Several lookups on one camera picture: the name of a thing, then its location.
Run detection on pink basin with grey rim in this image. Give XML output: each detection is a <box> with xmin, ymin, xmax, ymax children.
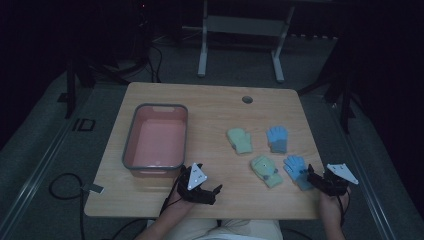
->
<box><xmin>121</xmin><ymin>103</ymin><xmax>189</xmax><ymax>178</ymax></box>

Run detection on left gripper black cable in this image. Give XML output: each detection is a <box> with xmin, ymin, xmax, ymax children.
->
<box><xmin>159</xmin><ymin>173</ymin><xmax>184</xmax><ymax>216</ymax></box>

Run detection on thin black background cable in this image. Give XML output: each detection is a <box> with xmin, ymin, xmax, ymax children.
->
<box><xmin>146</xmin><ymin>42</ymin><xmax>165</xmax><ymax>84</ymax></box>

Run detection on black floor cable loop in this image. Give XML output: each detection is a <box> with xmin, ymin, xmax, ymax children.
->
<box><xmin>48</xmin><ymin>172</ymin><xmax>87</xmax><ymax>240</ymax></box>

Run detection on green mitten with buttons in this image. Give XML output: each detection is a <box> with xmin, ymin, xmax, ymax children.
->
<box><xmin>250</xmin><ymin>155</ymin><xmax>285</xmax><ymax>189</ymax></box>

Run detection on white metal table frame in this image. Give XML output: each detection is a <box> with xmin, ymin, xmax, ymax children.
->
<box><xmin>197</xmin><ymin>0</ymin><xmax>296</xmax><ymax>84</ymax></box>

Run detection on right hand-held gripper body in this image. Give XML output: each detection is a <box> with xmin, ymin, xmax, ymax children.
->
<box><xmin>316</xmin><ymin>163</ymin><xmax>360</xmax><ymax>198</ymax></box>

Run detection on person's light trousers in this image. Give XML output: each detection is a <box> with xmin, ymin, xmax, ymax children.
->
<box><xmin>146</xmin><ymin>218</ymin><xmax>284</xmax><ymax>240</ymax></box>

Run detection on person's left hand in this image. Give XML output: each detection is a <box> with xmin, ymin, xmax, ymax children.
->
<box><xmin>167</xmin><ymin>194</ymin><xmax>196</xmax><ymax>215</ymax></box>

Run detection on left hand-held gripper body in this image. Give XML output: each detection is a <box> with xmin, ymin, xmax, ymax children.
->
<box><xmin>176</xmin><ymin>162</ymin><xmax>214</xmax><ymax>203</ymax></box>

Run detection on metal floor rail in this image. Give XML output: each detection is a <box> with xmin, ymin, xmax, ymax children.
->
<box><xmin>0</xmin><ymin>109</ymin><xmax>88</xmax><ymax>234</ymax></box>
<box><xmin>328</xmin><ymin>99</ymin><xmax>398</xmax><ymax>240</ymax></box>

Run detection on black tripod stand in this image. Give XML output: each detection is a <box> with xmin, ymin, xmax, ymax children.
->
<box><xmin>297</xmin><ymin>33</ymin><xmax>359</xmax><ymax>135</ymax></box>
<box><xmin>56</xmin><ymin>0</ymin><xmax>158</xmax><ymax>120</ymax></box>

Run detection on plain green mitten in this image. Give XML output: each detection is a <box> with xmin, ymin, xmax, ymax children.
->
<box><xmin>226</xmin><ymin>127</ymin><xmax>254</xmax><ymax>155</ymax></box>

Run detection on blue glove with grey cuff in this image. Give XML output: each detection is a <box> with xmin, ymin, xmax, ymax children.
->
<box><xmin>265</xmin><ymin>125</ymin><xmax>289</xmax><ymax>155</ymax></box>

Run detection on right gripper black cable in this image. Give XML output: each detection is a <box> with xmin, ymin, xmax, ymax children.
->
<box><xmin>337</xmin><ymin>194</ymin><xmax>352</xmax><ymax>228</ymax></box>

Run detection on blue glove with small decoration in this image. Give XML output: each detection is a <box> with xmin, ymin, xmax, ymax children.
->
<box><xmin>282</xmin><ymin>155</ymin><xmax>315</xmax><ymax>192</ymax></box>

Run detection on person's right hand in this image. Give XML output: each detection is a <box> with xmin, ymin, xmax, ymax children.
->
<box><xmin>317</xmin><ymin>191</ymin><xmax>352</xmax><ymax>221</ymax></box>

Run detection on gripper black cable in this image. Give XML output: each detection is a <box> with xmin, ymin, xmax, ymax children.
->
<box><xmin>159</xmin><ymin>173</ymin><xmax>184</xmax><ymax>216</ymax></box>
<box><xmin>337</xmin><ymin>194</ymin><xmax>352</xmax><ymax>228</ymax></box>

